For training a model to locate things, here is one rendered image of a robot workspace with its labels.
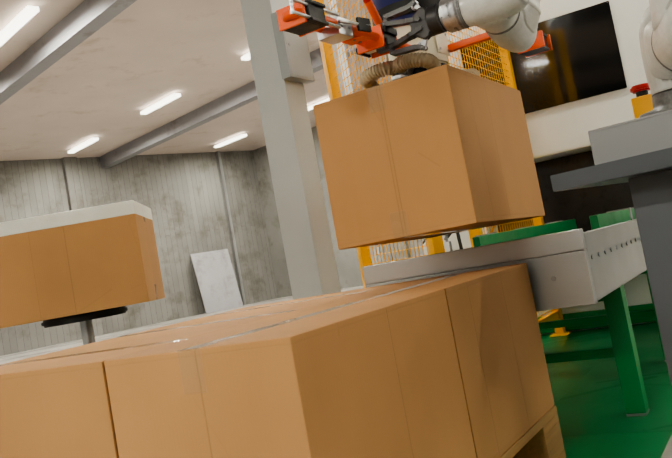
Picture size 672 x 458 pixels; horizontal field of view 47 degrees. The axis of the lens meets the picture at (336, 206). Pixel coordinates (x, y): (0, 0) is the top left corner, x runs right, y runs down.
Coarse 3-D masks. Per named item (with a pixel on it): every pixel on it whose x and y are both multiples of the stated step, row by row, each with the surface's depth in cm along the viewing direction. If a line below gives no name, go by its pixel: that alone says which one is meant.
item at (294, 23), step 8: (288, 8) 176; (304, 8) 174; (280, 16) 177; (280, 24) 177; (288, 24) 176; (296, 24) 175; (304, 24) 175; (312, 24) 176; (296, 32) 180; (304, 32) 181
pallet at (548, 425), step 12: (552, 408) 212; (540, 420) 202; (552, 420) 210; (528, 432) 193; (540, 432) 203; (552, 432) 208; (516, 444) 184; (528, 444) 205; (540, 444) 203; (552, 444) 206; (504, 456) 176; (516, 456) 207; (528, 456) 205; (540, 456) 203; (552, 456) 204; (564, 456) 213
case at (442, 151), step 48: (384, 96) 201; (432, 96) 194; (480, 96) 210; (336, 144) 209; (384, 144) 201; (432, 144) 195; (480, 144) 202; (528, 144) 240; (336, 192) 209; (384, 192) 202; (432, 192) 195; (480, 192) 195; (528, 192) 230; (384, 240) 202
